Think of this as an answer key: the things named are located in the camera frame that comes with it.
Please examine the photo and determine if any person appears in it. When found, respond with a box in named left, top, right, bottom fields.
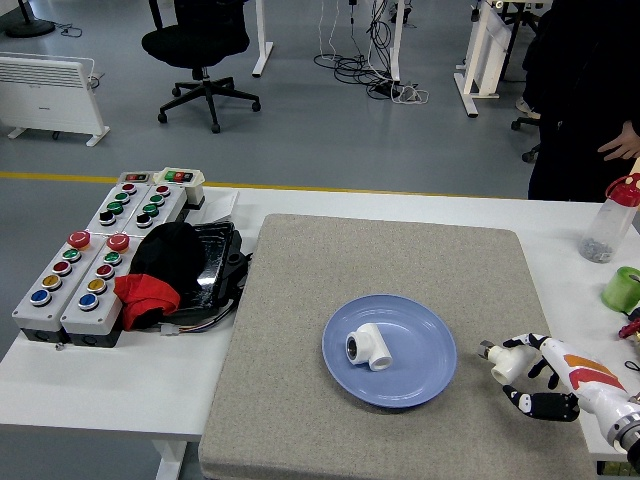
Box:
left=520, top=0, right=640, bottom=204

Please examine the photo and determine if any black plastic tray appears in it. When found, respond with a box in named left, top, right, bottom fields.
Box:
left=174, top=221, right=254, bottom=321

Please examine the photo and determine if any white paper sheet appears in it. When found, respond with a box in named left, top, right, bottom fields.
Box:
left=202, top=191, right=241, bottom=224

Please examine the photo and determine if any grey five-button control box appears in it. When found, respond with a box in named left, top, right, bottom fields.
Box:
left=59, top=232, right=132, bottom=349
left=10, top=229, right=94, bottom=345

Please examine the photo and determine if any power strip with plugs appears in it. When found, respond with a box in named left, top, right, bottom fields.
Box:
left=367, top=82, right=431, bottom=106

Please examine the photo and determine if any white shoe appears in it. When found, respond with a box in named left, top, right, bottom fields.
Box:
left=514, top=95, right=542, bottom=120

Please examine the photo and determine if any white table leg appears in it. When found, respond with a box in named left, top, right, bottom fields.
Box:
left=152, top=439, right=189, bottom=480

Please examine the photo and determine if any grey four-button control box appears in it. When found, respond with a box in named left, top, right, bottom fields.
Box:
left=85, top=180, right=151, bottom=236
left=122, top=183, right=189, bottom=237

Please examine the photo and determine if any black cloth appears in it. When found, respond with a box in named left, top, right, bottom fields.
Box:
left=128, top=221, right=207, bottom=301

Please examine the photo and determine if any blue round plate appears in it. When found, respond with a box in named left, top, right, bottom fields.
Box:
left=321, top=294, right=458, bottom=409

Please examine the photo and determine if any white panel heater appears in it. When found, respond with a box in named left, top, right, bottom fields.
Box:
left=0, top=55, right=111, bottom=148

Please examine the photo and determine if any clear bottle red cap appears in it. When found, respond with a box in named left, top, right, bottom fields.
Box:
left=578, top=173, right=640, bottom=265

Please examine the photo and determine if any person's hand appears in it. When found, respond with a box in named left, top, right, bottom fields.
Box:
left=597, top=119, right=640, bottom=162

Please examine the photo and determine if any coloured wire bundle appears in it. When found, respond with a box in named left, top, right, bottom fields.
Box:
left=158, top=299, right=241, bottom=337

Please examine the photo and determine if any black office chair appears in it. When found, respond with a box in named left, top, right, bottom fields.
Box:
left=141, top=0, right=262, bottom=134

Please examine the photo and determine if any red cloth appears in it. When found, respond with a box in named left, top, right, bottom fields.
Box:
left=113, top=273, right=182, bottom=331

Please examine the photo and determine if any white desk frame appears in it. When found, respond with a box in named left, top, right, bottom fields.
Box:
left=453, top=0, right=556, bottom=119

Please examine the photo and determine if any black floor cable bundle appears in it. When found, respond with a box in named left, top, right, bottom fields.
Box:
left=313, top=0, right=401, bottom=96

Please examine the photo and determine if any white elbow pipe fitting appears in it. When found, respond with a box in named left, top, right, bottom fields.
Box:
left=344, top=322, right=394, bottom=373

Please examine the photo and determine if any grey-brown table mat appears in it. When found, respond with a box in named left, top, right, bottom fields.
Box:
left=198, top=213, right=599, bottom=480

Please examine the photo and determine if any black stand base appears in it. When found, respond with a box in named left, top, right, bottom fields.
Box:
left=4, top=0, right=56, bottom=39

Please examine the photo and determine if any white tee pipe fitting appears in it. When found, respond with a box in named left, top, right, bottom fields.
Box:
left=478, top=339, right=542, bottom=386

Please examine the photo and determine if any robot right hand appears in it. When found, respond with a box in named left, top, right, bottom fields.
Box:
left=502, top=332, right=634, bottom=432

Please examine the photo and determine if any black chair base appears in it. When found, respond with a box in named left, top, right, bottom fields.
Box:
left=510, top=115, right=542, bottom=164

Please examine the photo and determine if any cream green-red switch box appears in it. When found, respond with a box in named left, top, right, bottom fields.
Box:
left=151, top=167, right=207, bottom=210

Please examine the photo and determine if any red clip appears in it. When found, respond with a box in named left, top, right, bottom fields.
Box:
left=618, top=307, right=640, bottom=341

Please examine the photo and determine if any white desk leg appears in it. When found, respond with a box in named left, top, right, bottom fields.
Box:
left=251, top=0, right=275, bottom=79
left=387, top=0, right=406, bottom=84

